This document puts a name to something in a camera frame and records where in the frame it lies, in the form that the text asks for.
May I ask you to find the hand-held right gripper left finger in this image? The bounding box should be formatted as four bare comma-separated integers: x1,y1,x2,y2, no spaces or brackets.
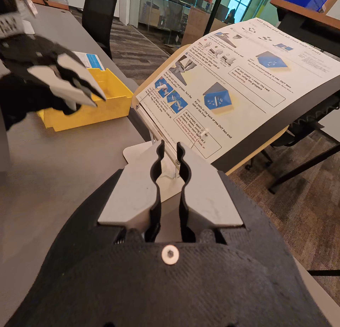
98,139,166,241

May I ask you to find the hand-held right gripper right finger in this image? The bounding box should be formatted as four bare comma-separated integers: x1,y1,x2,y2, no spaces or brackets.
176,142,244,243

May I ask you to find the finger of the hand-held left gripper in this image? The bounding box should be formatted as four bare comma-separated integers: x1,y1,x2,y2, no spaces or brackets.
27,66,98,111
56,53,107,102

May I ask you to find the yellow plastic bin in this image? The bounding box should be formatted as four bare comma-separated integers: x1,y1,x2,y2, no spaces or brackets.
37,68,134,132

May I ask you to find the person's left hand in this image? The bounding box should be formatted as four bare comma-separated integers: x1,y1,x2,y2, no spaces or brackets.
0,74,82,131

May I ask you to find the white blue paper box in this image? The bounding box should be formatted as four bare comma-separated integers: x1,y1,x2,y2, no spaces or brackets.
72,51,104,70

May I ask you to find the black office chair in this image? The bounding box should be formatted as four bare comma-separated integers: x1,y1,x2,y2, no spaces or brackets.
81,0,119,59

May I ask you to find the glass display cabinet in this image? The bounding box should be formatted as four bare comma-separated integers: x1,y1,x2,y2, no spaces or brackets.
138,0,216,45

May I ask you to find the tan cardboard box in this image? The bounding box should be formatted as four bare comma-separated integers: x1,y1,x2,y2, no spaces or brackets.
183,7,229,49

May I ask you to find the black stand pole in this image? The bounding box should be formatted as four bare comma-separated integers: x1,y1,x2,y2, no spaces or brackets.
203,0,227,37

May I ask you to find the wooden top desk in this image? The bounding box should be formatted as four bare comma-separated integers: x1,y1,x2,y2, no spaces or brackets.
270,0,340,51

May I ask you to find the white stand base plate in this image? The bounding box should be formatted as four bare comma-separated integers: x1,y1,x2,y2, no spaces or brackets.
123,141,186,203

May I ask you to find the thin metal wire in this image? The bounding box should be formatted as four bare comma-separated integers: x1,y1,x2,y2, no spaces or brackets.
138,84,168,103
190,129,210,150

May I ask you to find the black desk frame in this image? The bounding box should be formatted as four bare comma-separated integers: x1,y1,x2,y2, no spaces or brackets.
244,90,340,195

